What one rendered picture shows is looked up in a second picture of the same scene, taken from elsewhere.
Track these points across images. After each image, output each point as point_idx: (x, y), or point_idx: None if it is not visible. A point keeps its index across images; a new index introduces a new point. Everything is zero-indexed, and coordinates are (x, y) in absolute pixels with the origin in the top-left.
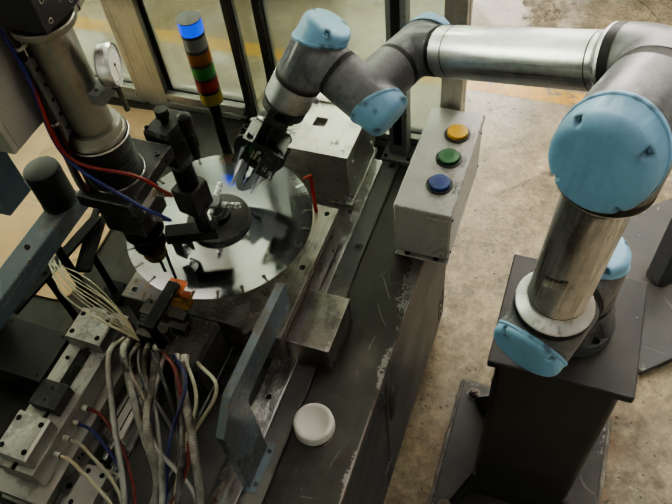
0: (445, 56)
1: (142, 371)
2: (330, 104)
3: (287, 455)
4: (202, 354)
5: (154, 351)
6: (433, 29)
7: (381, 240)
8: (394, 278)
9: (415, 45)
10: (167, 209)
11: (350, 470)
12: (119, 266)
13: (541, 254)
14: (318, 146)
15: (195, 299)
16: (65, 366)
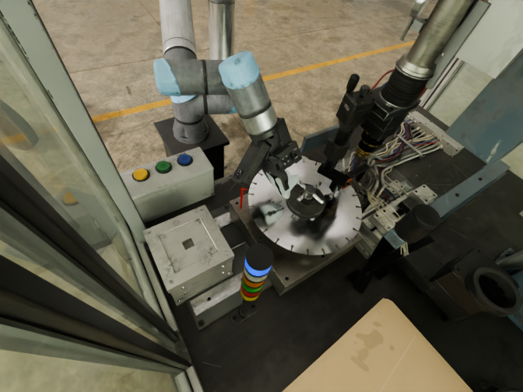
0: (194, 42)
1: (369, 177)
2: (167, 252)
3: (316, 163)
4: None
5: (362, 178)
6: (180, 47)
7: (213, 204)
8: (226, 185)
9: (193, 58)
10: (328, 228)
11: (300, 148)
12: (348, 297)
13: (230, 51)
14: (209, 224)
15: None
16: (399, 219)
